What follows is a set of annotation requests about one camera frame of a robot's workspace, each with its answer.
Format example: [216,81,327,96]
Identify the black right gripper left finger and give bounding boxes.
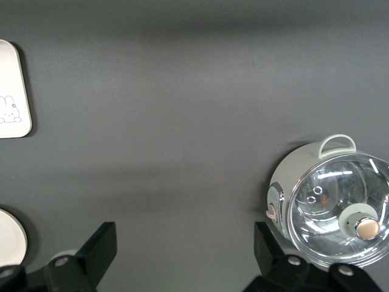
[0,221,118,292]

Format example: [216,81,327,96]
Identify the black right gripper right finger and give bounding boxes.
[243,221,384,292]

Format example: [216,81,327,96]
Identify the round beige plate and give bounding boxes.
[0,208,29,269]

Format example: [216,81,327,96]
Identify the beige rabbit print tray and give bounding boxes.
[0,39,33,139]

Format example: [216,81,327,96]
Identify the pale green electric pot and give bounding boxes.
[267,134,389,244]

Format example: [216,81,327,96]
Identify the glass pot lid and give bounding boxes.
[285,150,389,269]

